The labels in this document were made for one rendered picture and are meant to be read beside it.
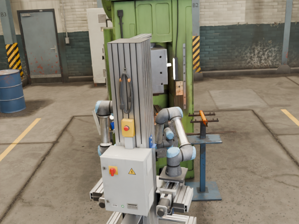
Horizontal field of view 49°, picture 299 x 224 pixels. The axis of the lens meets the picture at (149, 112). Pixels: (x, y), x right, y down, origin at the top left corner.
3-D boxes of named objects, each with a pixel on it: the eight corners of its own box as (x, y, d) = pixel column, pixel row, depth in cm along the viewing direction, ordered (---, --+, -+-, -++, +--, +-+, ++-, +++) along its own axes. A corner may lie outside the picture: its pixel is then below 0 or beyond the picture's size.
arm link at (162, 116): (157, 115, 303) (154, 152, 333) (168, 113, 306) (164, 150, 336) (153, 107, 311) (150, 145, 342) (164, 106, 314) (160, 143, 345)
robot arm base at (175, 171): (180, 178, 289) (179, 167, 286) (163, 176, 293) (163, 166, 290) (183, 169, 302) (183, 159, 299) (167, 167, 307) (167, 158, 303)
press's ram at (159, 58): (175, 83, 381) (174, 48, 368) (142, 86, 376) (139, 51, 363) (167, 75, 420) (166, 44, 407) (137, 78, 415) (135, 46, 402)
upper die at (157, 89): (163, 92, 382) (163, 84, 379) (147, 94, 380) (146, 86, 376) (157, 84, 422) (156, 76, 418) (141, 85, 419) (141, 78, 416)
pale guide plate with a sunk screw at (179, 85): (183, 94, 400) (183, 81, 394) (175, 95, 399) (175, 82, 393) (182, 94, 402) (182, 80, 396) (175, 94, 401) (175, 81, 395)
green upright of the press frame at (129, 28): (145, 184, 433) (134, -1, 358) (125, 187, 430) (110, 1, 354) (140, 168, 475) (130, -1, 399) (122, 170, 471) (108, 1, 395)
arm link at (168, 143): (161, 147, 343) (161, 138, 340) (171, 146, 346) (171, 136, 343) (164, 150, 336) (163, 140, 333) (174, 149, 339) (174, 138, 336)
